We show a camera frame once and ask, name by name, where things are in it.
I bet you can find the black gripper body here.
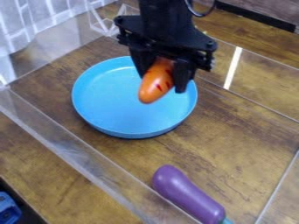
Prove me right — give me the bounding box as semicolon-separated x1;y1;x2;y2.
114;0;218;71

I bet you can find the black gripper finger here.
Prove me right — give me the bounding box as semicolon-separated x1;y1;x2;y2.
130;49;156;77
172;59;196;94

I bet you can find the orange toy carrot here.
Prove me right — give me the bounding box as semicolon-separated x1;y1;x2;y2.
138;57;174;104

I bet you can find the blue round plate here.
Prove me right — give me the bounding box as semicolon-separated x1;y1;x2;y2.
71;56;198;139

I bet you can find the black bar in background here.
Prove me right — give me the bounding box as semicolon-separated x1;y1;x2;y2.
216;0;296;33

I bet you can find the purple toy eggplant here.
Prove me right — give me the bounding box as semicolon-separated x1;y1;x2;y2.
152;164;234;224

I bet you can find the blue object at corner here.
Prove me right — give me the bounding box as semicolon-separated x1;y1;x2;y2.
0;192;23;224

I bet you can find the clear acrylic enclosure wall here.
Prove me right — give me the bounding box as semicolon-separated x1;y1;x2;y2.
0;0;299;224

